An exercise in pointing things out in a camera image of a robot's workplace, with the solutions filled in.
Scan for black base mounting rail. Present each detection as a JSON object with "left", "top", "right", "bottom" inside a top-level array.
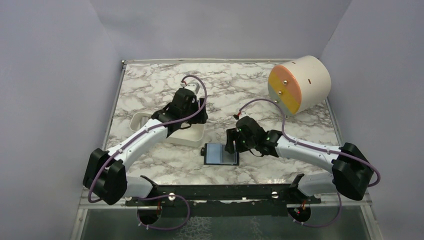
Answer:
[{"left": 125, "top": 183, "right": 321, "bottom": 218}]

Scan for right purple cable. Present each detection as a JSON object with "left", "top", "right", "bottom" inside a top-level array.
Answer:
[{"left": 233, "top": 98, "right": 382, "bottom": 229}]

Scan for black card holder blue sleeves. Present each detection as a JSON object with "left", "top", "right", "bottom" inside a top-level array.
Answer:
[{"left": 200, "top": 143, "right": 240, "bottom": 166}]

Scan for white plastic tray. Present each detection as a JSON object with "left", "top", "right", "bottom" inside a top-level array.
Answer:
[{"left": 129, "top": 112, "right": 205, "bottom": 148}]

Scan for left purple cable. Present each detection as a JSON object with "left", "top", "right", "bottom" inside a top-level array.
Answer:
[{"left": 87, "top": 74, "right": 209, "bottom": 232}]

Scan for aluminium table frame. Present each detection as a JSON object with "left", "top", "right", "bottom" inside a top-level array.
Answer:
[{"left": 71, "top": 59, "right": 381, "bottom": 240}]

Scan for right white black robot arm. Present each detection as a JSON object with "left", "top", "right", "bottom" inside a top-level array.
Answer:
[{"left": 224, "top": 116, "right": 376, "bottom": 204}]

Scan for purple cable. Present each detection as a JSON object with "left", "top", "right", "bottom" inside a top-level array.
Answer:
[
  {"left": 233, "top": 98, "right": 382, "bottom": 229},
  {"left": 87, "top": 74, "right": 209, "bottom": 232}
]

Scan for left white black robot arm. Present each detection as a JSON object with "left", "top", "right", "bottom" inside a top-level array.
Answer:
[{"left": 82, "top": 83, "right": 208, "bottom": 205}]

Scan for cream cylinder drum colored face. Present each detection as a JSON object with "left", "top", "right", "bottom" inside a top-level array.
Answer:
[{"left": 267, "top": 55, "right": 332, "bottom": 116}]

